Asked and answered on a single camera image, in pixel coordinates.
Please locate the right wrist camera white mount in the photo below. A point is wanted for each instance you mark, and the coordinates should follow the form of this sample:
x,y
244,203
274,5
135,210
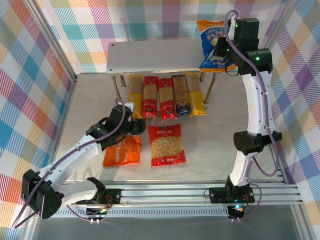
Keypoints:
x,y
233,25

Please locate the red spaghetti pack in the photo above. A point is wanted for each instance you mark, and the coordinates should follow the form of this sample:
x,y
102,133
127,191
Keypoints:
x,y
166,100
149,100

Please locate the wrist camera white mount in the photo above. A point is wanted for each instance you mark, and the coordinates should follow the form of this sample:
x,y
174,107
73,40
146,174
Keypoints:
x,y
130,107
233,25

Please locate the red macaroni bag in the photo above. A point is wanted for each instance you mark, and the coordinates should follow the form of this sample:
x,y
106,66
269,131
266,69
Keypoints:
x,y
166,147

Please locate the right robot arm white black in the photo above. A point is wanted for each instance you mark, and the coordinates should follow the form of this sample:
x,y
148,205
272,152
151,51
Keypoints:
x,y
255,100

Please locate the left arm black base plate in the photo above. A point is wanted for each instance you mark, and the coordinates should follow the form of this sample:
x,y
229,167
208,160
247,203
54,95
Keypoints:
x,y
115,196

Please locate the blue brown spaghetti pack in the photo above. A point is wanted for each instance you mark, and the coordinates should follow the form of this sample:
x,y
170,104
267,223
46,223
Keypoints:
x,y
181,100

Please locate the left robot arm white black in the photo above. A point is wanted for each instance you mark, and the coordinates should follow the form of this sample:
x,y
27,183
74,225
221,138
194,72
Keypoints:
x,y
75,155

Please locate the blue yellow pasta bag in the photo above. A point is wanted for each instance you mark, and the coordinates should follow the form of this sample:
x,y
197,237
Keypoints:
x,y
208,32

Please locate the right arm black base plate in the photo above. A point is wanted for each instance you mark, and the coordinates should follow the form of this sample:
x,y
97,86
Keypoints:
x,y
217,196

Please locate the orange pasta bag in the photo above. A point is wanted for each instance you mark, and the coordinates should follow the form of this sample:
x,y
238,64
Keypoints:
x,y
127,155

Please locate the two-tier metal shelf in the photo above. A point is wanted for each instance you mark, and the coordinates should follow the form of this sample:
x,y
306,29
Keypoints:
x,y
155,57

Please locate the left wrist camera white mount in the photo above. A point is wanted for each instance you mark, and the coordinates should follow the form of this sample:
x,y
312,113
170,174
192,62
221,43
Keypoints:
x,y
130,107

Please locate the yellow spaghetti pack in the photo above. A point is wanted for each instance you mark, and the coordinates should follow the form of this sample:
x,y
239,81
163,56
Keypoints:
x,y
135,87
196,100

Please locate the aluminium mounting rail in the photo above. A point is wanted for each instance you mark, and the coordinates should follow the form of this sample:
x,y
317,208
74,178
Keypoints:
x,y
162,196

